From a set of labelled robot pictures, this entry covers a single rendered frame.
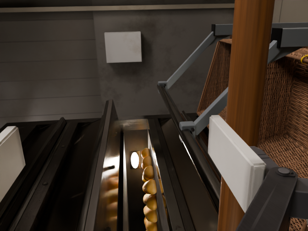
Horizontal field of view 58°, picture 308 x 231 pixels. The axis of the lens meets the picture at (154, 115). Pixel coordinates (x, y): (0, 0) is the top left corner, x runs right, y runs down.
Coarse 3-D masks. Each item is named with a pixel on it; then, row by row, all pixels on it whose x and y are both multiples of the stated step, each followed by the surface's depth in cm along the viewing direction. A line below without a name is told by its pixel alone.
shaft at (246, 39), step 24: (240, 0) 21; (264, 0) 21; (240, 24) 22; (264, 24) 21; (240, 48) 22; (264, 48) 22; (240, 72) 23; (264, 72) 23; (240, 96) 23; (240, 120) 24; (240, 216) 27
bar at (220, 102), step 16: (224, 32) 107; (272, 32) 65; (288, 32) 61; (304, 32) 62; (272, 48) 63; (288, 48) 64; (224, 96) 66; (176, 112) 79; (208, 112) 67; (176, 128) 72; (192, 128) 67; (192, 144) 59; (192, 160) 55; (208, 160) 53; (208, 176) 47; (208, 192) 45
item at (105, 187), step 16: (112, 112) 158; (112, 128) 143; (112, 144) 130; (112, 160) 119; (96, 176) 90; (112, 176) 110; (96, 192) 82; (112, 192) 102; (96, 208) 75; (112, 208) 95; (96, 224) 71; (112, 224) 89
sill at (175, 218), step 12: (156, 132) 162; (156, 144) 146; (156, 156) 134; (156, 168) 133; (168, 180) 114; (168, 192) 106; (168, 204) 99; (168, 216) 96; (180, 216) 93; (180, 228) 88
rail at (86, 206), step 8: (104, 112) 154; (104, 120) 142; (96, 144) 115; (96, 152) 108; (96, 160) 101; (88, 184) 87; (88, 192) 83; (88, 200) 79; (88, 208) 76; (80, 216) 73; (80, 224) 70
